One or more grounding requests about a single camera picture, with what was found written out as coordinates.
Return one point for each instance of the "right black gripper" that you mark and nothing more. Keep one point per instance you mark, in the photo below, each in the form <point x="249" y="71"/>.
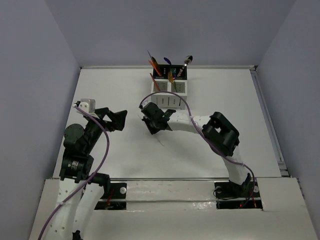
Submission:
<point x="153" y="130"/>

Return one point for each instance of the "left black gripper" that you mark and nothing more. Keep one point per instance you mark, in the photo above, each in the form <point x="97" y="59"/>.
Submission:
<point x="105" y="116"/>

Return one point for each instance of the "orange straight straw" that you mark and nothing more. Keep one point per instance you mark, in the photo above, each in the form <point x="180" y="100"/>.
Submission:
<point x="154" y="82"/>

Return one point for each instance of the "gold fork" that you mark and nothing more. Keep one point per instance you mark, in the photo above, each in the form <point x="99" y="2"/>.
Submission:
<point x="168" y="75"/>

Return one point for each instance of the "gold black handled knife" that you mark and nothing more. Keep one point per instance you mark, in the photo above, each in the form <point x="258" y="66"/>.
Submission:
<point x="156" y="64"/>

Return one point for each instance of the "orange pointed straw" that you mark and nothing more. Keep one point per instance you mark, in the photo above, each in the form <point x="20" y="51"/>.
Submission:
<point x="155" y="68"/>

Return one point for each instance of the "purple iridescent spoon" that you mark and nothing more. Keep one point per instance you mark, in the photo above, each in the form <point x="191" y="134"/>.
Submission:
<point x="167" y="61"/>

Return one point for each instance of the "silver spoon pink handle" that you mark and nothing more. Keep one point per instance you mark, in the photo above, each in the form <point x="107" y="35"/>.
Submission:
<point x="186" y="62"/>

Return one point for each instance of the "iridescent blue fork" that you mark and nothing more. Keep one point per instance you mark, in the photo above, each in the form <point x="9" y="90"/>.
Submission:
<point x="174" y="75"/>

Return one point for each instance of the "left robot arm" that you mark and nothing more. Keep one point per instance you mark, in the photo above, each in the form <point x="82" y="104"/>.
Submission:
<point x="80" y="188"/>

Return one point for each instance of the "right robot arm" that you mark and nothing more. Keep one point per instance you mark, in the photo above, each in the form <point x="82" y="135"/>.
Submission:
<point x="221" y="136"/>

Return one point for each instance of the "white utensil caddy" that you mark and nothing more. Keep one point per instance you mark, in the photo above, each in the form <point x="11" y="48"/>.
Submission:
<point x="167" y="98"/>

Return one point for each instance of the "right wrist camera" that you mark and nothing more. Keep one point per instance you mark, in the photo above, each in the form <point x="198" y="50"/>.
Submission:
<point x="144" y="104"/>

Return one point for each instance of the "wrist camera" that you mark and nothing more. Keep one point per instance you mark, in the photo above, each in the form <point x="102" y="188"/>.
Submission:
<point x="144" y="104"/>
<point x="87" y="105"/>

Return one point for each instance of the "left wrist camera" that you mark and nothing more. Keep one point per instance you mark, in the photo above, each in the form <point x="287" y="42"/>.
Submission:
<point x="87" y="105"/>

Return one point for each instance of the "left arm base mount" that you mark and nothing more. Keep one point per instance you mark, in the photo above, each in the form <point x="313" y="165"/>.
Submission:
<point x="115" y="199"/>

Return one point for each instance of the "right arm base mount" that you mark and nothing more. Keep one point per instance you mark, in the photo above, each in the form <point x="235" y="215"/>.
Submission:
<point x="227" y="199"/>

